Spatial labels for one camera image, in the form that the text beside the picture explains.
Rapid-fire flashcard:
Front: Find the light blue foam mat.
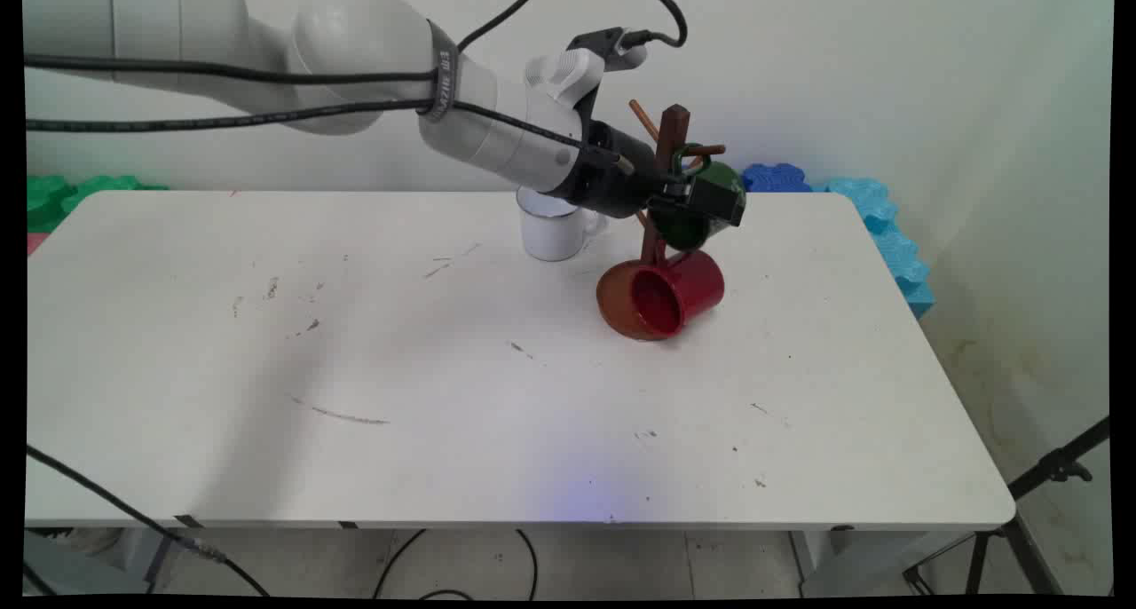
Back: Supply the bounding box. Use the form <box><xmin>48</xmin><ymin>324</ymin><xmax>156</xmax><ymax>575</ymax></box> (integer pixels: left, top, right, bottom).
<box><xmin>811</xmin><ymin>177</ymin><xmax>936</xmax><ymax>320</ymax></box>

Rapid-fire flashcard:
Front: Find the red enamel mug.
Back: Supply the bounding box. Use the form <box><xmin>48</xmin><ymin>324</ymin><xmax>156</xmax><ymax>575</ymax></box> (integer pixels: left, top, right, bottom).
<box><xmin>628</xmin><ymin>249</ymin><xmax>726</xmax><ymax>342</ymax></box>

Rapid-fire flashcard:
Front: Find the black floor cable with connector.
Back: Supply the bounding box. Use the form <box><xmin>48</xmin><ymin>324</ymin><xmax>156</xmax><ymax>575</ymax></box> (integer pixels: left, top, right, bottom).
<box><xmin>25</xmin><ymin>444</ymin><xmax>272</xmax><ymax>597</ymax></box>

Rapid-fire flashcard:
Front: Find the green foam mat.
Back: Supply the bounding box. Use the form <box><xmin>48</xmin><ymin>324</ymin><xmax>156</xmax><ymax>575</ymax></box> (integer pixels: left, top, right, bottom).
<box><xmin>27</xmin><ymin>174</ymin><xmax>170</xmax><ymax>234</ymax></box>

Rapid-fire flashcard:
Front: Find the black looped floor cable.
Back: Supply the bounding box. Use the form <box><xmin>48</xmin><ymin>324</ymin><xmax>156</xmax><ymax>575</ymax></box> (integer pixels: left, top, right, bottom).
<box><xmin>372</xmin><ymin>528</ymin><xmax>540</xmax><ymax>601</ymax></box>

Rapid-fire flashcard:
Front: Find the white enamel mug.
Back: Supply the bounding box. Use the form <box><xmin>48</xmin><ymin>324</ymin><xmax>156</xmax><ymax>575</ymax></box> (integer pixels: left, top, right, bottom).
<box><xmin>517</xmin><ymin>186</ymin><xmax>611</xmax><ymax>263</ymax></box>

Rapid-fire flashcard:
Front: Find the black camera cable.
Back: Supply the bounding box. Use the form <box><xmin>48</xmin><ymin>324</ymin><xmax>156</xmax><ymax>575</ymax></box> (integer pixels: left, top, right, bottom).
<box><xmin>456</xmin><ymin>0</ymin><xmax>690</xmax><ymax>52</ymax></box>

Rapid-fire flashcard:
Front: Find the green enamel mug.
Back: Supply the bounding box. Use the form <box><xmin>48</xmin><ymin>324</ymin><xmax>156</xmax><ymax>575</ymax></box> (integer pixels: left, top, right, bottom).
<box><xmin>648</xmin><ymin>143</ymin><xmax>747</xmax><ymax>254</ymax></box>

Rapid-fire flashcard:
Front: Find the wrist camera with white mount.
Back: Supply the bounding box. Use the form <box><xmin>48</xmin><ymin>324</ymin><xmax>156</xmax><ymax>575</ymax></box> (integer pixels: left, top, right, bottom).
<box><xmin>524</xmin><ymin>27</ymin><xmax>650</xmax><ymax>109</ymax></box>

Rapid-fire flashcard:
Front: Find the grey velcro strap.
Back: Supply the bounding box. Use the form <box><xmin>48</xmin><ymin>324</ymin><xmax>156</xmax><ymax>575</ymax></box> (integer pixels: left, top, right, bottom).
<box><xmin>417</xmin><ymin>20</ymin><xmax>463</xmax><ymax>123</ymax></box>

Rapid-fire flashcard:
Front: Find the white table leg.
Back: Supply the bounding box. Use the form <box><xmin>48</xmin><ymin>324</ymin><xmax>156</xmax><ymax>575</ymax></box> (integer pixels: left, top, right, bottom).
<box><xmin>788</xmin><ymin>529</ymin><xmax>837</xmax><ymax>594</ymax></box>
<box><xmin>114</xmin><ymin>527</ymin><xmax>183</xmax><ymax>585</ymax></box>

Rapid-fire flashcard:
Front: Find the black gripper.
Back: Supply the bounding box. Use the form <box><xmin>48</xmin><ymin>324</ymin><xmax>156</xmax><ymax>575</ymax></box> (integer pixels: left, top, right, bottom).
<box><xmin>559</xmin><ymin>119</ymin><xmax>747</xmax><ymax>229</ymax></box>

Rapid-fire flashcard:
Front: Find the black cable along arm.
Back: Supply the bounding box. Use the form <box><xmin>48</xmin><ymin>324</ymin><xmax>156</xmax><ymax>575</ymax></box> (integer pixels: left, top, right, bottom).
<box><xmin>25</xmin><ymin>53</ymin><xmax>441</xmax><ymax>85</ymax></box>
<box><xmin>25</xmin><ymin>99</ymin><xmax>635</xmax><ymax>173</ymax></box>

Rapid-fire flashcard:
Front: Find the brown wooden mug tree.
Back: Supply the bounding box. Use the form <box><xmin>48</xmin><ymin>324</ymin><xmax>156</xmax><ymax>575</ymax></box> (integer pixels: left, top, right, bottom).
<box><xmin>596</xmin><ymin>99</ymin><xmax>728</xmax><ymax>342</ymax></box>

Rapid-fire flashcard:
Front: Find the black tripod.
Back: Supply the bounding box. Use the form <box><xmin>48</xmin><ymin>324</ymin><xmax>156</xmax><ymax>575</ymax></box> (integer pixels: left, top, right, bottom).
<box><xmin>903</xmin><ymin>415</ymin><xmax>1111</xmax><ymax>597</ymax></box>

